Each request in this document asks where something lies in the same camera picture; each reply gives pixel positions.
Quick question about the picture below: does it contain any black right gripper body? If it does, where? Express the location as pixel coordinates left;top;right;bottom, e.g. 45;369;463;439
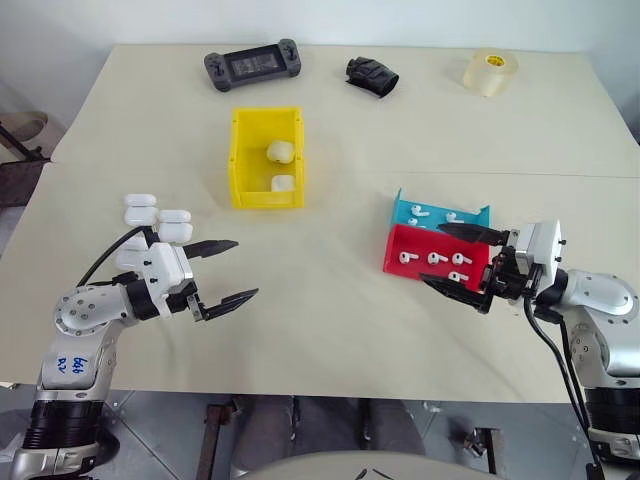
481;245;545;302

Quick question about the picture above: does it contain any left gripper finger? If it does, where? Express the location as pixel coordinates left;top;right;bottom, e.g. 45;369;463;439
184;239;240;262
188;287;260;324

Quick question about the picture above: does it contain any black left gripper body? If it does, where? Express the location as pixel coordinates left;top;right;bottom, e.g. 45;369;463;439
164;279;200;318

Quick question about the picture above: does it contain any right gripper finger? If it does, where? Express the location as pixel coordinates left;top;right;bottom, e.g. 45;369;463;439
419;267;495;316
438;221;519;247

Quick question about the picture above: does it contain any white open charging case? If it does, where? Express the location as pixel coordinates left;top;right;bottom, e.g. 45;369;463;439
123;193;161;227
157;209;195;243

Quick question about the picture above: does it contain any yellow plastic bin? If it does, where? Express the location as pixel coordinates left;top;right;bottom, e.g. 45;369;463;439
228;104;307;211

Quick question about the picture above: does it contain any blue plastic tray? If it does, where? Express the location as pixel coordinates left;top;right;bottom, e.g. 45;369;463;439
388;187;494;247

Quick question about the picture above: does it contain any red plastic tray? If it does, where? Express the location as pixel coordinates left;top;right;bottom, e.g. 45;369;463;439
382;222;493;296

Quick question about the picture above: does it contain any clear adhesive tape roll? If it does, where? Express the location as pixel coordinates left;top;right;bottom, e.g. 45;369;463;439
462;47;520;99

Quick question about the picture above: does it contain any black handheld game controller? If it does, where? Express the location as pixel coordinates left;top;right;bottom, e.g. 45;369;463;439
202;37;304;94

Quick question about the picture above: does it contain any black crumpled sleeve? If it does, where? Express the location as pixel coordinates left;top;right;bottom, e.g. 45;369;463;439
344;55;401;99

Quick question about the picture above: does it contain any beige round stool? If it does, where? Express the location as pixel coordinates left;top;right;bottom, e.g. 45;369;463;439
0;110;67;162

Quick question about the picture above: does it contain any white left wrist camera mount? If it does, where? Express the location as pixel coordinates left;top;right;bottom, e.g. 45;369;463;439
143;242;195;317

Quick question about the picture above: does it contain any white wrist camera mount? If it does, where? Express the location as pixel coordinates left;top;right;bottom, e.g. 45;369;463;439
143;242;195;317
513;218;565;287

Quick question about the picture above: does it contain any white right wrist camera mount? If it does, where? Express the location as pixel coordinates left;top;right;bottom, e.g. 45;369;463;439
513;218;565;287

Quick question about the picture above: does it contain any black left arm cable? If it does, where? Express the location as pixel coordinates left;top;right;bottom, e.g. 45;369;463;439
76;224;157;289

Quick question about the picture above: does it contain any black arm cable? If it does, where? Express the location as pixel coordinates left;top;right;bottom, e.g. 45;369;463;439
521;292;607;471
76;224;157;289

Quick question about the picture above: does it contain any rusty metal bracket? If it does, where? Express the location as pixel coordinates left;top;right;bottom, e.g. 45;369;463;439
463;425;507;476
203;398;240;480

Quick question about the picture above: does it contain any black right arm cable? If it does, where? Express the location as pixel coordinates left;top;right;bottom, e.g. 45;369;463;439
521;292;607;471

